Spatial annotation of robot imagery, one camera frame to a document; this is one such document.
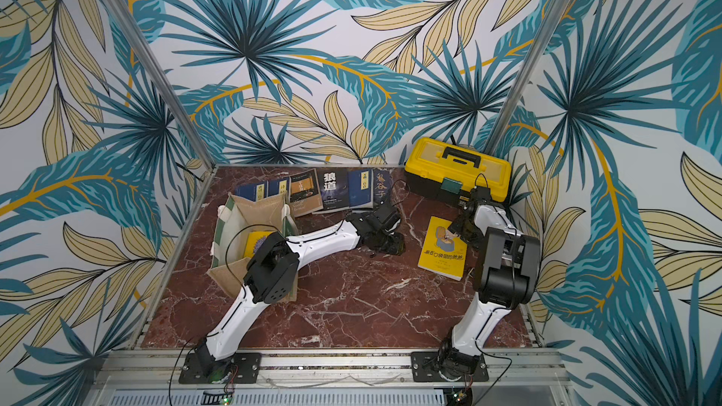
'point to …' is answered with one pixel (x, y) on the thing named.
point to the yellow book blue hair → (255, 240)
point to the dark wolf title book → (335, 187)
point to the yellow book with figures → (443, 251)
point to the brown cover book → (306, 192)
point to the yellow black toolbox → (457, 169)
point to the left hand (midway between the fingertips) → (400, 250)
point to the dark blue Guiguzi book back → (382, 188)
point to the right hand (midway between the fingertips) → (465, 236)
